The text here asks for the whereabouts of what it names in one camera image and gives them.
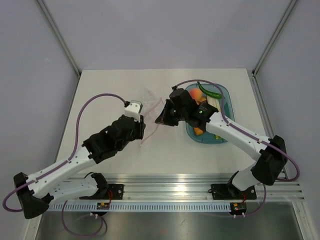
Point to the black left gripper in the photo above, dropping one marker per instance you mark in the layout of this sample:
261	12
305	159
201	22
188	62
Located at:
140	127

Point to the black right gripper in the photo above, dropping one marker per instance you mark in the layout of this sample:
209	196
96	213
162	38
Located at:
164	118

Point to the toy peach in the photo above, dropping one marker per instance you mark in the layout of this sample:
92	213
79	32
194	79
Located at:
196	94

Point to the clear zip top bag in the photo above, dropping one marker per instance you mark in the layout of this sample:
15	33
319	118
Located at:
152	107

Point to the orange papaya slice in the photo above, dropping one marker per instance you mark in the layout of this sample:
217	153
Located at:
198	131

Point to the celery stalk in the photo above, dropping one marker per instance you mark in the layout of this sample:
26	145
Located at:
213	102

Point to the green chili pepper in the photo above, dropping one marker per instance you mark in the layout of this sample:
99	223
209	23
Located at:
209	93

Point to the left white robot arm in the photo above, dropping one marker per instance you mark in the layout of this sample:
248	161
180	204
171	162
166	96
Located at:
39	191

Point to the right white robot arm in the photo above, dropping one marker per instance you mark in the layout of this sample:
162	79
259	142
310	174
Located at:
268	153

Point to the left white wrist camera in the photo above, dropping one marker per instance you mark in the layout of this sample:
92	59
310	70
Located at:
132	109

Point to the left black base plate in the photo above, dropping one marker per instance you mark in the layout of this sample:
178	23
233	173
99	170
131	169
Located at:
114	191

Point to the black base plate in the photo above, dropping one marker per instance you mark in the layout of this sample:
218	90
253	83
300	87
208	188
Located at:
224	191
114	191

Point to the aluminium mounting rail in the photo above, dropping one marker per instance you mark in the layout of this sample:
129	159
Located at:
193	188

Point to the white slotted cable duct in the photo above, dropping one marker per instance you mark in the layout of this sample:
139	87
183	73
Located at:
148	207

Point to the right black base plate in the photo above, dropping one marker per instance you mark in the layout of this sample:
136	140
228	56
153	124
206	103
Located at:
224	191

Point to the left aluminium frame post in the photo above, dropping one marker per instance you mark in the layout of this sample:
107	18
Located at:
59	37

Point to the aluminium frame post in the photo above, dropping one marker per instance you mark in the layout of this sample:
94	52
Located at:
59	37
275	36

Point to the right aluminium frame post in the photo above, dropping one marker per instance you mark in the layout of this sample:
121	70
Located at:
275	36

